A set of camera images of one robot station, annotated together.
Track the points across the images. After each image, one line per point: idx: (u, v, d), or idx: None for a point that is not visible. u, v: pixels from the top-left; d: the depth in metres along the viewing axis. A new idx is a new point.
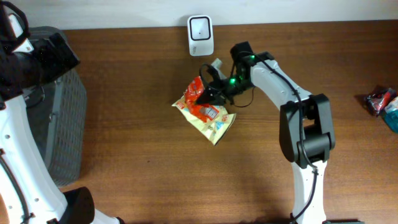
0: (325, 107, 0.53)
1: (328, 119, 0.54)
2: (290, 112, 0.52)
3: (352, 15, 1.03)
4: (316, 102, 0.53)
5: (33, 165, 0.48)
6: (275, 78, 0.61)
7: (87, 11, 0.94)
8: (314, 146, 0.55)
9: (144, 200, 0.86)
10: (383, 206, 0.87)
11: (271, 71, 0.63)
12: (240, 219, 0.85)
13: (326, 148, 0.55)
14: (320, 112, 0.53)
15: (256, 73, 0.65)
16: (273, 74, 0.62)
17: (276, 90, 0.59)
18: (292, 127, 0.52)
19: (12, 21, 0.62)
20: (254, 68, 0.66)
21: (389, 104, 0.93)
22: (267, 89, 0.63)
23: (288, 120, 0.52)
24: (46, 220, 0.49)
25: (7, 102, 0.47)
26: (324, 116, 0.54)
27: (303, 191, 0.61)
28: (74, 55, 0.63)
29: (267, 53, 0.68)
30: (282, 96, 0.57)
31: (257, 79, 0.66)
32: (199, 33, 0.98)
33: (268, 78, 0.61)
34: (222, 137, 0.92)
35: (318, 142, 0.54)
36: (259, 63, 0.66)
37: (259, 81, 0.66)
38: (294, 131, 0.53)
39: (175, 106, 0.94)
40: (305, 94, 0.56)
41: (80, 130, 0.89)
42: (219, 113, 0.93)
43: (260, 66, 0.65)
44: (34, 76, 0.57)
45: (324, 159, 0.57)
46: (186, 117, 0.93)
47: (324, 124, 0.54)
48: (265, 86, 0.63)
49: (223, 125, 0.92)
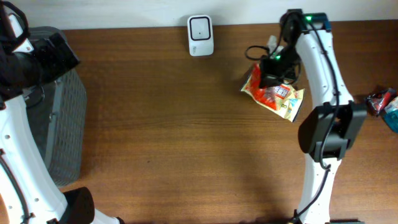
0: (360, 117, 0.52)
1: (357, 125, 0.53)
2: (322, 113, 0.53)
3: (352, 15, 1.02)
4: (352, 109, 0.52)
5: (33, 165, 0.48)
6: (323, 64, 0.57)
7: (87, 11, 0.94)
8: (333, 144, 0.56)
9: (144, 200, 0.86)
10: (384, 206, 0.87)
11: (322, 51, 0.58)
12: (240, 219, 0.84)
13: (343, 148, 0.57)
14: (353, 119, 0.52)
15: (306, 44, 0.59)
16: (323, 57, 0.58)
17: (318, 81, 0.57)
18: (320, 126, 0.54)
19: (12, 20, 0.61)
20: (304, 37, 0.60)
21: (388, 104, 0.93)
22: (308, 67, 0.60)
23: (318, 119, 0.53)
24: (46, 220, 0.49)
25: (7, 102, 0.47)
26: (354, 122, 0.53)
27: (313, 186, 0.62)
28: (74, 55, 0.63)
29: (324, 20, 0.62)
30: (323, 90, 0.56)
31: (302, 50, 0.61)
32: (199, 33, 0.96)
33: (315, 59, 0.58)
34: (297, 114, 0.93)
35: (337, 143, 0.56)
36: (313, 32, 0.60)
37: (301, 51, 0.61)
38: (319, 130, 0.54)
39: (244, 90, 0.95)
40: (345, 98, 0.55)
41: (80, 130, 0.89)
42: (290, 91, 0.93)
43: (311, 40, 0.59)
44: (33, 76, 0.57)
45: (339, 158, 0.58)
46: (255, 100, 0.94)
47: (352, 129, 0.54)
48: (308, 63, 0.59)
49: (298, 101, 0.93)
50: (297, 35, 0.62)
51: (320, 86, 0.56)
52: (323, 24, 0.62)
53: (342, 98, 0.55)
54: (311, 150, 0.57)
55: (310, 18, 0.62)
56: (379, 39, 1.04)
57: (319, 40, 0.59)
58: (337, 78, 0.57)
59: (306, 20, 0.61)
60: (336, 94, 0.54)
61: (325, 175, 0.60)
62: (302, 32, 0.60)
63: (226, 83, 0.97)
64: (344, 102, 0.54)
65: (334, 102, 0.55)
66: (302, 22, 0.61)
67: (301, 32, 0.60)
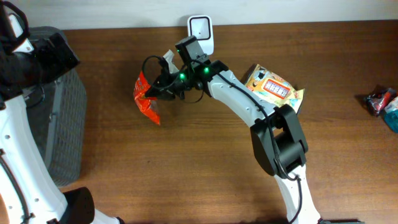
0: (293, 116, 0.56)
1: (295, 127, 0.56)
2: (260, 132, 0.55)
3: (352, 15, 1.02)
4: (283, 116, 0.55)
5: (33, 165, 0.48)
6: (237, 94, 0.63)
7: (87, 11, 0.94)
8: (290, 155, 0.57)
9: (144, 200, 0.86)
10: (384, 206, 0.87)
11: (229, 84, 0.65)
12: (240, 219, 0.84)
13: (300, 154, 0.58)
14: (288, 122, 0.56)
15: (216, 88, 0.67)
16: (232, 89, 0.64)
17: (242, 108, 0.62)
18: (266, 144, 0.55)
19: (12, 21, 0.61)
20: (211, 83, 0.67)
21: (389, 104, 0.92)
22: (232, 104, 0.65)
23: (260, 140, 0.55)
24: (46, 221, 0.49)
25: (7, 103, 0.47)
26: (293, 125, 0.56)
27: (291, 198, 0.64)
28: (74, 55, 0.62)
29: (219, 63, 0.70)
30: (248, 112, 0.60)
31: (217, 93, 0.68)
32: (199, 33, 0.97)
33: (229, 94, 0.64)
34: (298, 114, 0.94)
35: (292, 151, 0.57)
36: (214, 76, 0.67)
37: (219, 94, 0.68)
38: (268, 148, 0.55)
39: None
40: (269, 107, 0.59)
41: (80, 131, 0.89)
42: (290, 91, 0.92)
43: (217, 81, 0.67)
44: (32, 76, 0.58)
45: (303, 163, 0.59)
46: None
47: (295, 131, 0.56)
48: (229, 101, 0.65)
49: (298, 101, 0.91)
50: (208, 87, 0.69)
51: (244, 109, 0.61)
52: (221, 65, 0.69)
53: (267, 108, 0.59)
54: (274, 171, 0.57)
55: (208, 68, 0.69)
56: (379, 40, 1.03)
57: (223, 77, 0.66)
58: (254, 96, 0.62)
59: (205, 71, 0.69)
60: (260, 109, 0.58)
61: (298, 185, 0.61)
62: (208, 81, 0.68)
63: None
64: (270, 112, 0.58)
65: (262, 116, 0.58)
66: (204, 75, 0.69)
67: (207, 82, 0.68)
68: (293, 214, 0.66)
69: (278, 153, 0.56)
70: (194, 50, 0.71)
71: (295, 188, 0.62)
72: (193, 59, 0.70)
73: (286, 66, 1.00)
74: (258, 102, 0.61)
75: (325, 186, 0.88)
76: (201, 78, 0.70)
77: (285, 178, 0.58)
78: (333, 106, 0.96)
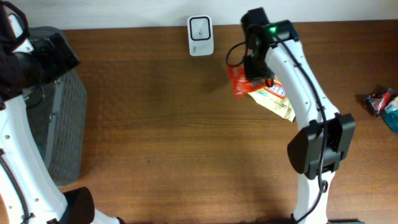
0: (351, 128, 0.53)
1: (347, 138, 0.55)
2: (313, 134, 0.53)
3: (352, 15, 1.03)
4: (341, 126, 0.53)
5: (33, 165, 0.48)
6: (298, 77, 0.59)
7: (87, 11, 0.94)
8: (326, 162, 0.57)
9: (144, 200, 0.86)
10: (384, 206, 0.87)
11: (295, 64, 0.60)
12: (240, 219, 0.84)
13: (336, 162, 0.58)
14: (344, 133, 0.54)
15: (276, 58, 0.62)
16: (296, 69, 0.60)
17: (299, 99, 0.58)
18: (312, 148, 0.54)
19: (12, 21, 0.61)
20: (275, 53, 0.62)
21: (389, 104, 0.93)
22: (286, 82, 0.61)
23: (310, 144, 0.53)
24: (46, 221, 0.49)
25: (7, 103, 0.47)
26: (345, 137, 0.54)
27: (308, 198, 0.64)
28: (74, 55, 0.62)
29: (286, 27, 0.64)
30: (305, 107, 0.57)
31: (275, 65, 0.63)
32: (199, 33, 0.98)
33: (292, 76, 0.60)
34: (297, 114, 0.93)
35: (330, 158, 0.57)
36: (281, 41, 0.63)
37: (274, 65, 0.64)
38: (313, 150, 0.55)
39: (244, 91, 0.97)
40: (330, 112, 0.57)
41: (80, 131, 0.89)
42: None
43: (280, 54, 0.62)
44: (33, 77, 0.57)
45: (333, 170, 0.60)
46: (254, 99, 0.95)
47: (343, 142, 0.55)
48: (285, 77, 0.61)
49: None
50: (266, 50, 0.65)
51: (302, 102, 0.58)
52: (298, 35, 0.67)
53: (327, 112, 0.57)
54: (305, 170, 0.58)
55: (275, 30, 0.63)
56: (379, 39, 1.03)
57: (289, 52, 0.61)
58: (318, 91, 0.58)
59: (271, 32, 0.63)
60: (321, 110, 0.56)
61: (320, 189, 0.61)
62: (270, 45, 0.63)
63: (227, 81, 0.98)
64: (329, 116, 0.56)
65: (319, 117, 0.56)
66: (268, 35, 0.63)
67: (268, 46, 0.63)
68: (303, 212, 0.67)
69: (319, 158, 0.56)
70: (260, 15, 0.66)
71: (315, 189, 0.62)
72: (270, 41, 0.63)
73: None
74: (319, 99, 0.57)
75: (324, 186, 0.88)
76: (262, 37, 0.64)
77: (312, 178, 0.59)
78: None
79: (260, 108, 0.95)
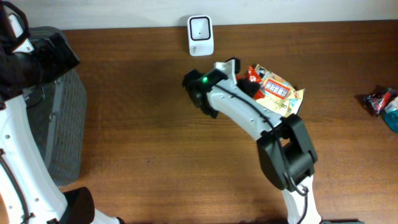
0: (300, 125, 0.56)
1: (303, 137, 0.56)
2: (267, 145, 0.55)
3: (352, 15, 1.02)
4: (290, 126, 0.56)
5: (33, 165, 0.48)
6: (237, 104, 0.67)
7: (87, 11, 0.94)
8: (299, 167, 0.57)
9: (144, 200, 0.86)
10: (384, 206, 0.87)
11: (231, 95, 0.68)
12: (240, 219, 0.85)
13: (310, 165, 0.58)
14: (296, 132, 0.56)
15: (215, 98, 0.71)
16: (234, 99, 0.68)
17: (245, 119, 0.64)
18: (274, 158, 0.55)
19: (13, 21, 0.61)
20: (212, 94, 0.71)
21: (389, 104, 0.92)
22: (232, 114, 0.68)
23: (268, 155, 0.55)
24: (46, 221, 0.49)
25: (7, 102, 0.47)
26: (301, 136, 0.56)
27: (297, 207, 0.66)
28: (74, 55, 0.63)
29: (216, 73, 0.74)
30: (252, 123, 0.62)
31: (219, 104, 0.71)
32: (199, 33, 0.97)
33: (232, 104, 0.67)
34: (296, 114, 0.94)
35: (301, 162, 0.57)
36: (215, 84, 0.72)
37: (218, 104, 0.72)
38: (277, 161, 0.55)
39: None
40: (275, 118, 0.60)
41: (80, 131, 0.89)
42: (290, 91, 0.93)
43: (216, 94, 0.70)
44: (33, 77, 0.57)
45: (311, 173, 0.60)
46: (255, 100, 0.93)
47: (302, 141, 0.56)
48: (229, 109, 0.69)
49: (298, 101, 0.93)
50: (206, 97, 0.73)
51: (249, 120, 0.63)
52: (237, 65, 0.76)
53: (273, 119, 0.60)
54: (283, 185, 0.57)
55: (206, 79, 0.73)
56: (379, 39, 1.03)
57: (224, 88, 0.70)
58: (257, 106, 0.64)
59: (203, 81, 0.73)
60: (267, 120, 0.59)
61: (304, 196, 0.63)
62: (208, 92, 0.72)
63: None
64: (277, 122, 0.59)
65: (268, 127, 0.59)
66: (204, 87, 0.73)
67: (206, 93, 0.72)
68: (296, 220, 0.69)
69: (289, 165, 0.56)
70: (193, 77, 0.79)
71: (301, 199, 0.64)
72: (206, 89, 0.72)
73: (286, 67, 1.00)
74: (262, 112, 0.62)
75: (325, 186, 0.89)
76: (199, 88, 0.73)
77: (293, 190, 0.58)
78: (332, 106, 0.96)
79: None
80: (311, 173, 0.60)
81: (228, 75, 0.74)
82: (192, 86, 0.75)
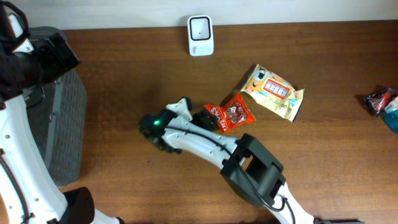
0: (255, 142, 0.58)
1: (262, 152, 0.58)
2: (232, 173, 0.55)
3: (352, 16, 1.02)
4: (247, 146, 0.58)
5: (34, 165, 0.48)
6: (193, 139, 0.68)
7: (86, 11, 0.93)
8: (267, 182, 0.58)
9: (145, 200, 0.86)
10: (383, 206, 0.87)
11: (185, 132, 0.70)
12: (240, 219, 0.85)
13: (277, 175, 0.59)
14: (254, 150, 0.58)
15: (171, 138, 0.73)
16: (188, 135, 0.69)
17: (205, 152, 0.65)
18: (242, 185, 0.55)
19: (12, 21, 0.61)
20: (167, 136, 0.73)
21: (389, 104, 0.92)
22: (192, 149, 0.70)
23: (234, 182, 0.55)
24: (46, 221, 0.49)
25: (7, 103, 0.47)
26: (260, 152, 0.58)
27: (285, 218, 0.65)
28: (74, 55, 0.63)
29: (166, 116, 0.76)
30: (212, 154, 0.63)
31: (176, 142, 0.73)
32: (199, 33, 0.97)
33: (188, 141, 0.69)
34: (297, 114, 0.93)
35: (268, 176, 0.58)
36: (166, 124, 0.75)
37: (176, 143, 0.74)
38: (246, 185, 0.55)
39: (244, 90, 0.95)
40: (231, 142, 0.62)
41: (80, 131, 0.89)
42: (290, 91, 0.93)
43: (171, 132, 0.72)
44: (34, 77, 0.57)
45: (283, 181, 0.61)
46: (255, 99, 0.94)
47: (263, 155, 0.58)
48: (186, 146, 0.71)
49: (298, 101, 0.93)
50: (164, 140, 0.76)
51: (208, 152, 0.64)
52: (187, 103, 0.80)
53: (230, 145, 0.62)
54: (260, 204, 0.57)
55: (158, 121, 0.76)
56: (379, 39, 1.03)
57: (176, 127, 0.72)
58: (212, 137, 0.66)
59: (156, 125, 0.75)
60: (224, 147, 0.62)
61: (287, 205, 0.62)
62: (162, 134, 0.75)
63: (227, 81, 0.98)
64: (233, 146, 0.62)
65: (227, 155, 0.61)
66: (158, 130, 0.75)
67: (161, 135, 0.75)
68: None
69: (257, 184, 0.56)
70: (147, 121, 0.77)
71: (286, 210, 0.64)
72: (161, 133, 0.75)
73: (286, 67, 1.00)
74: (217, 141, 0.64)
75: (324, 187, 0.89)
76: (155, 132, 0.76)
77: (271, 205, 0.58)
78: (332, 106, 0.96)
79: (260, 108, 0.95)
80: (283, 180, 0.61)
81: (178, 113, 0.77)
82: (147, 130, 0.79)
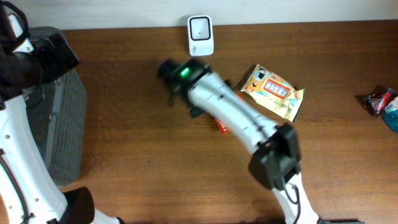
0: (293, 135, 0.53)
1: (295, 144, 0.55)
2: (263, 158, 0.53)
3: (352, 16, 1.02)
4: (284, 135, 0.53)
5: (33, 165, 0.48)
6: (226, 104, 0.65)
7: (86, 11, 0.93)
8: (287, 168, 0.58)
9: (144, 200, 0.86)
10: (383, 206, 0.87)
11: (218, 98, 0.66)
12: (240, 219, 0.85)
13: (296, 164, 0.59)
14: (290, 142, 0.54)
15: (199, 95, 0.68)
16: (221, 101, 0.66)
17: (237, 126, 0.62)
18: (268, 168, 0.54)
19: (13, 20, 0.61)
20: (197, 91, 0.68)
21: (388, 104, 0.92)
22: (221, 117, 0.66)
23: (262, 167, 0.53)
24: (46, 221, 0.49)
25: (7, 103, 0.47)
26: (293, 144, 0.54)
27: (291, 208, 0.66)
28: (74, 55, 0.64)
29: (194, 68, 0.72)
30: (245, 131, 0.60)
31: (203, 103, 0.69)
32: (199, 33, 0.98)
33: (220, 107, 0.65)
34: (296, 114, 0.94)
35: (290, 164, 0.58)
36: (199, 80, 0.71)
37: (202, 103, 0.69)
38: (270, 170, 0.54)
39: (245, 91, 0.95)
40: (269, 127, 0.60)
41: (80, 130, 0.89)
42: (290, 91, 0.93)
43: (203, 93, 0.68)
44: (34, 77, 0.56)
45: (298, 171, 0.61)
46: (255, 99, 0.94)
47: (294, 147, 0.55)
48: (215, 111, 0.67)
49: (298, 102, 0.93)
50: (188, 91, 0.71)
51: (241, 128, 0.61)
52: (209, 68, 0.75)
53: (267, 127, 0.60)
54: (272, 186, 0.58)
55: (187, 70, 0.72)
56: (379, 39, 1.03)
57: (210, 87, 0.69)
58: (249, 113, 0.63)
59: (181, 75, 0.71)
60: (260, 129, 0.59)
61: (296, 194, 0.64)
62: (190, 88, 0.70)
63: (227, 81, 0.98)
64: (270, 131, 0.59)
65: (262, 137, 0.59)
66: (184, 78, 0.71)
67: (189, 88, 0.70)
68: (293, 220, 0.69)
69: (278, 170, 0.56)
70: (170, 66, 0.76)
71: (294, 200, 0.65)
72: (187, 85, 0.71)
73: (286, 67, 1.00)
74: (254, 120, 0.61)
75: (324, 187, 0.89)
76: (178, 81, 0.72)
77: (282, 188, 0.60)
78: (332, 106, 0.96)
79: (260, 108, 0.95)
80: (298, 169, 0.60)
81: (211, 72, 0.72)
82: (173, 76, 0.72)
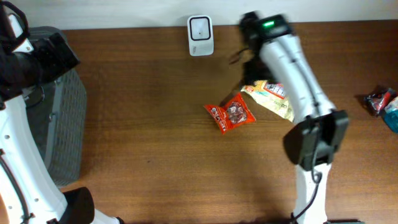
0: (345, 124, 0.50)
1: (341, 133, 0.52)
2: (306, 129, 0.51)
3: (352, 15, 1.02)
4: (336, 119, 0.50)
5: (33, 165, 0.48)
6: (295, 71, 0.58)
7: (87, 10, 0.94)
8: (321, 153, 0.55)
9: (144, 200, 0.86)
10: (384, 206, 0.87)
11: (291, 60, 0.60)
12: (240, 219, 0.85)
13: (331, 154, 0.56)
14: (339, 128, 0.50)
15: (272, 51, 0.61)
16: (292, 65, 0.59)
17: (295, 95, 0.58)
18: (306, 142, 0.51)
19: (12, 21, 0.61)
20: (272, 46, 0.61)
21: (389, 104, 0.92)
22: (282, 81, 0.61)
23: (303, 138, 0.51)
24: (46, 221, 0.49)
25: (7, 103, 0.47)
26: (340, 131, 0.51)
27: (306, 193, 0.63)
28: (74, 55, 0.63)
29: (279, 25, 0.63)
30: (301, 102, 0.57)
31: (271, 60, 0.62)
32: (199, 33, 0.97)
33: (288, 70, 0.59)
34: None
35: (326, 150, 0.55)
36: (280, 38, 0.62)
37: (269, 60, 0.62)
38: (307, 144, 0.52)
39: (245, 90, 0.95)
40: (325, 108, 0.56)
41: (80, 130, 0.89)
42: None
43: (278, 50, 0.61)
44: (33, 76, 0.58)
45: (328, 162, 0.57)
46: (255, 99, 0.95)
47: (339, 136, 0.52)
48: (279, 73, 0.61)
49: None
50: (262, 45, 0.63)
51: (298, 98, 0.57)
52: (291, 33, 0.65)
53: (322, 107, 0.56)
54: (298, 163, 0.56)
55: (272, 23, 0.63)
56: (379, 39, 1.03)
57: (285, 48, 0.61)
58: (312, 86, 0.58)
59: (264, 27, 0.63)
60: (317, 104, 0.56)
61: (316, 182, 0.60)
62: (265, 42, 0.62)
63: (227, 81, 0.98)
64: (324, 112, 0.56)
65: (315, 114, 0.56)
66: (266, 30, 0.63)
67: (265, 42, 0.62)
68: (301, 208, 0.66)
69: (314, 149, 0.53)
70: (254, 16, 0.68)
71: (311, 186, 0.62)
72: (264, 40, 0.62)
73: None
74: (314, 96, 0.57)
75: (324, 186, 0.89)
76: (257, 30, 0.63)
77: (306, 170, 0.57)
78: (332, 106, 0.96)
79: (260, 108, 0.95)
80: (329, 160, 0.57)
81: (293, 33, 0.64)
82: (252, 24, 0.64)
